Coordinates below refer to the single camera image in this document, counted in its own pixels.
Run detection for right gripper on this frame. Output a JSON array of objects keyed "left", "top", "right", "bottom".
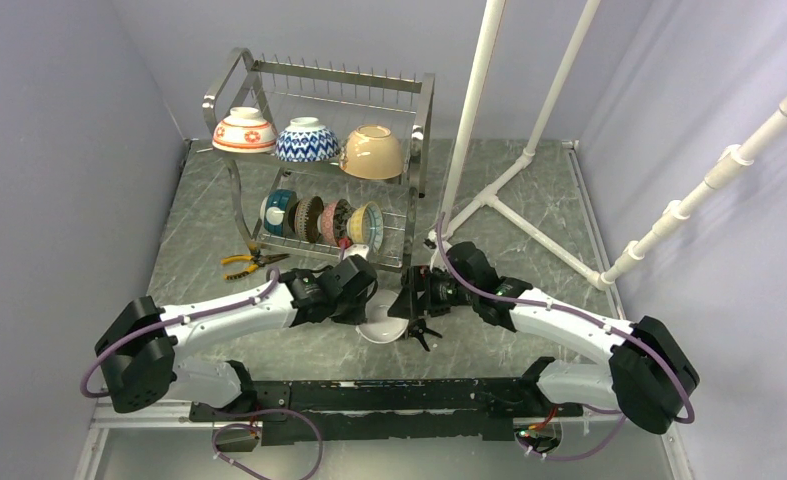
[{"left": 388, "top": 265, "right": 477, "bottom": 319}]

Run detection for plain white bowl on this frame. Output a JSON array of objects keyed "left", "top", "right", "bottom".
[{"left": 355, "top": 289, "right": 409, "bottom": 344}]

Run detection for yellow teal patterned bowl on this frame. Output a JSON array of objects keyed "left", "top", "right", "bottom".
[{"left": 347, "top": 201, "right": 384, "bottom": 253}]

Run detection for brown floral bowl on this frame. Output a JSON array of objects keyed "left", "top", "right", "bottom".
[{"left": 318, "top": 199, "right": 354, "bottom": 246}]

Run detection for beige dark rimmed bowl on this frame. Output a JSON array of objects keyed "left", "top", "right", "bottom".
[{"left": 294, "top": 196, "right": 324, "bottom": 244}]

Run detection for steel dish rack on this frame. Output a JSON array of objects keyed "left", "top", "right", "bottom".
[{"left": 202, "top": 47, "right": 436, "bottom": 272}]

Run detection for teal white bowl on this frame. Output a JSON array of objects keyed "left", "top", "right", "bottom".
[{"left": 260, "top": 189, "right": 298, "bottom": 238}]

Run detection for red patterned bowl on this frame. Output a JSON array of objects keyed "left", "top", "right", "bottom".
[{"left": 275, "top": 117, "right": 341, "bottom": 163}]

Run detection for orange floral bowl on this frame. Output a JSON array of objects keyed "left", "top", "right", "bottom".
[{"left": 212, "top": 106, "right": 278, "bottom": 154}]

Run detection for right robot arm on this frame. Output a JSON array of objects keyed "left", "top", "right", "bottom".
[{"left": 388, "top": 242, "right": 700, "bottom": 434}]

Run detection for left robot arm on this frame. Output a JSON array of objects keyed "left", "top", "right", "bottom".
[{"left": 90, "top": 255, "right": 378, "bottom": 420}]

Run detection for black pliers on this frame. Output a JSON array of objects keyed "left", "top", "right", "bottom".
[{"left": 407, "top": 318, "right": 443, "bottom": 352}]

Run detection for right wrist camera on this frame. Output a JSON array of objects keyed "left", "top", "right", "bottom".
[{"left": 423, "top": 230, "right": 451, "bottom": 271}]

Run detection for white pipe frame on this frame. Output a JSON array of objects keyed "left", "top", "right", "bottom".
[{"left": 439, "top": 1, "right": 787, "bottom": 291}]

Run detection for yellow handled pliers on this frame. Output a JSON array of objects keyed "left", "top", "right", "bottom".
[{"left": 220, "top": 249, "right": 290, "bottom": 281}]

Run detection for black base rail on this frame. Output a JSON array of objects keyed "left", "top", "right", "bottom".
[{"left": 189, "top": 377, "right": 582, "bottom": 446}]

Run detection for aluminium rail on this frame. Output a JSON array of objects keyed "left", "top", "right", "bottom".
[{"left": 90, "top": 380, "right": 678, "bottom": 429}]

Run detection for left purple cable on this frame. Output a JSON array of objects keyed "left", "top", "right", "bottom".
[{"left": 79, "top": 264, "right": 325, "bottom": 480}]

